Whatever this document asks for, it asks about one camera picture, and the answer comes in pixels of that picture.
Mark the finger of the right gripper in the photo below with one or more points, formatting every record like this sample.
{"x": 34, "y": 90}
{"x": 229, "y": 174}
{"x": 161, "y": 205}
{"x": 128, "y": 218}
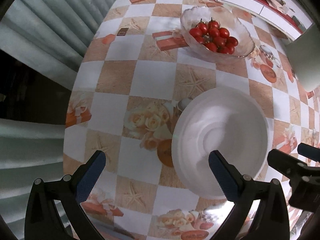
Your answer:
{"x": 292, "y": 168}
{"x": 309, "y": 152}

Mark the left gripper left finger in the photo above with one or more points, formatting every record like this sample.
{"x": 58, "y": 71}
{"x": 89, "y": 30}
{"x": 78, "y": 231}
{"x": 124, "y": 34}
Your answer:
{"x": 88, "y": 174}

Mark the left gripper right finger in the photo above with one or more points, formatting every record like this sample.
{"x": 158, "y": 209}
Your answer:
{"x": 227, "y": 176}

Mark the white paper bowl back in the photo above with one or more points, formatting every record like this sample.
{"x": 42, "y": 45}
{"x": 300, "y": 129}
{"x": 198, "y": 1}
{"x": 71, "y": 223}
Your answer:
{"x": 223, "y": 119}

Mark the pale green pitcher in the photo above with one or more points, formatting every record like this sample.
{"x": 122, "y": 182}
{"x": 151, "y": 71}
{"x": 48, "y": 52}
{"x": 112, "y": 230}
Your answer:
{"x": 303, "y": 54}

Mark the patterned checkered tablecloth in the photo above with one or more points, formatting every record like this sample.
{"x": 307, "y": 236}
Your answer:
{"x": 136, "y": 78}

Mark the pale green curtain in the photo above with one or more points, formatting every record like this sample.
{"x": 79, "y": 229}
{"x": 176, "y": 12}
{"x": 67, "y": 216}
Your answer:
{"x": 43, "y": 43}

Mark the glass bowl of tomatoes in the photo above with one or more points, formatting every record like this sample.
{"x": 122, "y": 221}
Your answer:
{"x": 216, "y": 35}

